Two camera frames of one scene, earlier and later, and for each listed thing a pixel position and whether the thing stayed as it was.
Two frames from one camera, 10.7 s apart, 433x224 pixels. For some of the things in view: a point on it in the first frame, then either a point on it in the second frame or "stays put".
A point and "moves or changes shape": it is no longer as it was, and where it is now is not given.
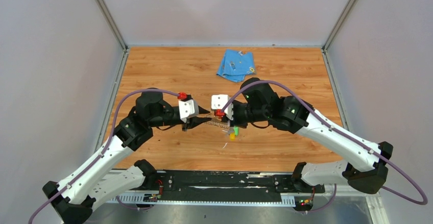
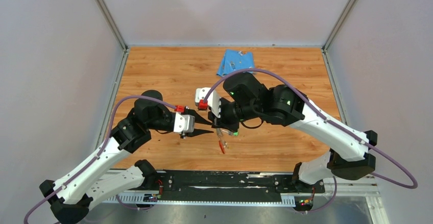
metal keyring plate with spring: (217, 122) moves or changes shape
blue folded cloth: (236, 65) stays put
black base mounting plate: (226, 185) stays put
